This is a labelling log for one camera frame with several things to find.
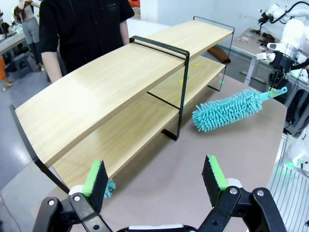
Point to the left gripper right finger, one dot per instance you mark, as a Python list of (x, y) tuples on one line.
[(217, 183)]

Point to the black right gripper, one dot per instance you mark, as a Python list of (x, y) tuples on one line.
[(283, 62)]

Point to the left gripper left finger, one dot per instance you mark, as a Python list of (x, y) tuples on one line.
[(96, 183)]

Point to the teal chenille duster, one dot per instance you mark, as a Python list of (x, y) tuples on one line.
[(224, 111), (110, 189)]

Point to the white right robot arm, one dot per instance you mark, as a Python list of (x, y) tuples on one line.
[(293, 31)]

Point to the person right forearm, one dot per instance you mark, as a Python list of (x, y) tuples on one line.
[(50, 65)]

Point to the person left forearm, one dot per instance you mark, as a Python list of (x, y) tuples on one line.
[(124, 32)]

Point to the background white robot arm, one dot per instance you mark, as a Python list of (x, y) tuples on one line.
[(275, 10)]

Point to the grey desk white legs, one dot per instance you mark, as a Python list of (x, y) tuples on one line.
[(251, 46)]

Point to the brown fabric bag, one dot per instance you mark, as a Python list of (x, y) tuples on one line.
[(218, 54)]

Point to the wooden two-tier shelf rack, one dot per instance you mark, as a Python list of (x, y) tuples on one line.
[(96, 84), (193, 33)]

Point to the grey plastic stool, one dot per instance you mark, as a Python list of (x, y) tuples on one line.
[(23, 64)]

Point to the white table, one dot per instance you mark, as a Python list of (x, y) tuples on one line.
[(144, 26)]

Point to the person in orange top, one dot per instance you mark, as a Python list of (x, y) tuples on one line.
[(2, 70)]

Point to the person in black clothes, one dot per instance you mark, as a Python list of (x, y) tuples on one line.
[(84, 29)]

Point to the grey work table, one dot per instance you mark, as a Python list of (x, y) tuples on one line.
[(9, 41)]

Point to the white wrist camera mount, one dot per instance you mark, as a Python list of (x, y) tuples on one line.
[(262, 56)]

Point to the black metal frame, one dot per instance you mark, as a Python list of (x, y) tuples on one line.
[(293, 113)]

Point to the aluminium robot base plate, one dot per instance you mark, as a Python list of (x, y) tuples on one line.
[(289, 193)]

